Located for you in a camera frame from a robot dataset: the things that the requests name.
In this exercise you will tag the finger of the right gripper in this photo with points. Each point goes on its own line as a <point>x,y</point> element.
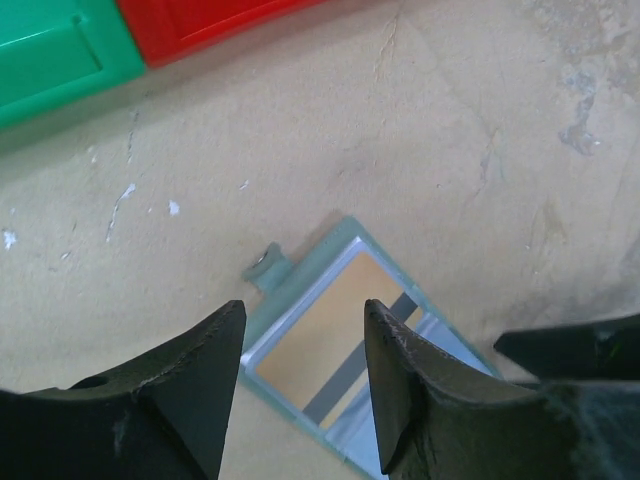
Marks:
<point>600,350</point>

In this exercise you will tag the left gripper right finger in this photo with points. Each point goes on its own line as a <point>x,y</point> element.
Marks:
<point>438,418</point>

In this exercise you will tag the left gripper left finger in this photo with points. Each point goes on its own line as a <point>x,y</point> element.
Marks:
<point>161,415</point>

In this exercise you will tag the gold credit card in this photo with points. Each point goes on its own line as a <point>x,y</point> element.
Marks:
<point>318,365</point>

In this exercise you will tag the green card holder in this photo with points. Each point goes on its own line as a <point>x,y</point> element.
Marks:
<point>289,288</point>

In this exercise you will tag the green plastic bin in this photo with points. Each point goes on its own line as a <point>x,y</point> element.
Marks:
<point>55,52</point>

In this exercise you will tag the middle red plastic bin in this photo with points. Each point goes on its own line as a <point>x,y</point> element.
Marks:
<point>167,30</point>

